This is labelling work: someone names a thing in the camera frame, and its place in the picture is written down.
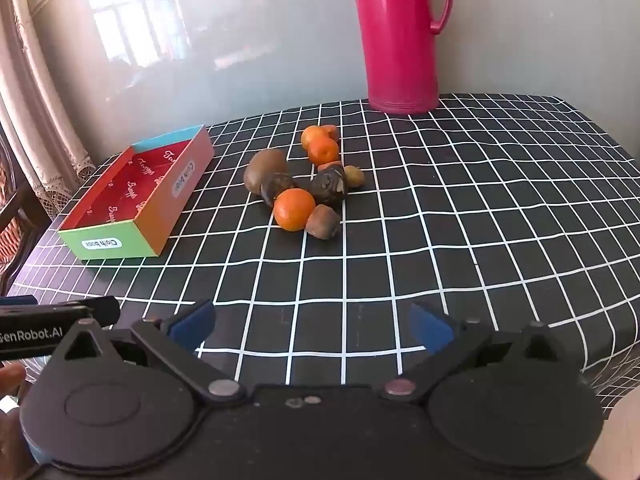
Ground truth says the black white checked tablecloth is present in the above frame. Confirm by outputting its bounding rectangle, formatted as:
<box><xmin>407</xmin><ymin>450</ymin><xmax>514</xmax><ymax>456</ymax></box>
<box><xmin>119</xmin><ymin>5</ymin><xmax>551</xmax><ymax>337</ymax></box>
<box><xmin>6</xmin><ymin>92</ymin><xmax>640</xmax><ymax>423</ymax></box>

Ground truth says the orange mandarin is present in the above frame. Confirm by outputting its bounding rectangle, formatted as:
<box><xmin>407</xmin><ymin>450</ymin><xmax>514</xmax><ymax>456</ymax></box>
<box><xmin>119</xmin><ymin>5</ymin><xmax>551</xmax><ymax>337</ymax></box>
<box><xmin>273</xmin><ymin>188</ymin><xmax>317</xmax><ymax>233</ymax></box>
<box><xmin>307</xmin><ymin>138</ymin><xmax>341</xmax><ymax>167</ymax></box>
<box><xmin>301</xmin><ymin>125</ymin><xmax>325</xmax><ymax>151</ymax></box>

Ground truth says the pink thermos jug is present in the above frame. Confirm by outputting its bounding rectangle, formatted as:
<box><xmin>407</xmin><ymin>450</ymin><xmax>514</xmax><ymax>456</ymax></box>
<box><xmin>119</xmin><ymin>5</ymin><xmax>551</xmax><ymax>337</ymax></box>
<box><xmin>348</xmin><ymin>0</ymin><xmax>454</xmax><ymax>115</ymax></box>

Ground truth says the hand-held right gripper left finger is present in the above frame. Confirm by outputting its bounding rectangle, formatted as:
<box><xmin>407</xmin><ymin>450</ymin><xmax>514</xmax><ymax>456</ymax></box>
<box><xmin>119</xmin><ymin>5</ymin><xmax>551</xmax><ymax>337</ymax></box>
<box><xmin>50</xmin><ymin>300</ymin><xmax>248</xmax><ymax>408</ymax></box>

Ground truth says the small brown kiwi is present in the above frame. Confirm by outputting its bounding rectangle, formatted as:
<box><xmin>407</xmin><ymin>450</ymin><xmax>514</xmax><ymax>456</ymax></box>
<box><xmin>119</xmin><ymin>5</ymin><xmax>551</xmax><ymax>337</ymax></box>
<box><xmin>305</xmin><ymin>205</ymin><xmax>342</xmax><ymax>239</ymax></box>

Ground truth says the dark brown round fruit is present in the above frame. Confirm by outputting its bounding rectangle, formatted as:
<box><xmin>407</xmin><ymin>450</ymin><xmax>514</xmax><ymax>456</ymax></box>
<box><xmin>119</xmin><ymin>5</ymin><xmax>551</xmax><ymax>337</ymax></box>
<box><xmin>307</xmin><ymin>168</ymin><xmax>349</xmax><ymax>207</ymax></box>
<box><xmin>260</xmin><ymin>172</ymin><xmax>299</xmax><ymax>209</ymax></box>

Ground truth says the wooden chair with patterned cushion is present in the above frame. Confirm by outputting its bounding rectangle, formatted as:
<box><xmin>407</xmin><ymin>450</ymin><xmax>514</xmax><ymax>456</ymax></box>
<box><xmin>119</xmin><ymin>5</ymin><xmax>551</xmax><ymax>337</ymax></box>
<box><xmin>0</xmin><ymin>125</ymin><xmax>52</xmax><ymax>293</ymax></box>

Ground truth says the colourful cardboard box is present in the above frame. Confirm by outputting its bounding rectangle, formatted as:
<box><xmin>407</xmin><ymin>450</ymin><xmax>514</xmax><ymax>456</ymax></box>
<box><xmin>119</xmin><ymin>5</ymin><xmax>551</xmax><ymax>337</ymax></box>
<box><xmin>57</xmin><ymin>124</ymin><xmax>216</xmax><ymax>261</ymax></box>

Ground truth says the beige lace curtain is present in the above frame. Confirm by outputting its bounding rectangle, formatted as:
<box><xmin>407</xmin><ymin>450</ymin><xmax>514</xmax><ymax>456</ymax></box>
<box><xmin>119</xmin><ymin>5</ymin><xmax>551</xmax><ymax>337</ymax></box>
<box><xmin>0</xmin><ymin>0</ymin><xmax>97</xmax><ymax>221</ymax></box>

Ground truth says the person's left hand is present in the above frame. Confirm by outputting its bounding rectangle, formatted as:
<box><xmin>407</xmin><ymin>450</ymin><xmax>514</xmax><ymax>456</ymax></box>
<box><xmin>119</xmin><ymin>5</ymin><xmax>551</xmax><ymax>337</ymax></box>
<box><xmin>0</xmin><ymin>362</ymin><xmax>28</xmax><ymax>466</ymax></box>

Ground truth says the large brown kiwi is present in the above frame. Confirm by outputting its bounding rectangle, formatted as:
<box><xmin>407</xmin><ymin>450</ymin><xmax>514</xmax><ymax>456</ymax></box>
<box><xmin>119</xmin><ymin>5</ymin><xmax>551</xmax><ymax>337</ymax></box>
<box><xmin>243</xmin><ymin>148</ymin><xmax>290</xmax><ymax>195</ymax></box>

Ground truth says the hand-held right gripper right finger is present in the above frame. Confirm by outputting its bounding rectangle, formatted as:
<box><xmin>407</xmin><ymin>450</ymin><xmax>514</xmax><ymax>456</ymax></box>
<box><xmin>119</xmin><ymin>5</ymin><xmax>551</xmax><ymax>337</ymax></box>
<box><xmin>381</xmin><ymin>302</ymin><xmax>590</xmax><ymax>407</ymax></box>

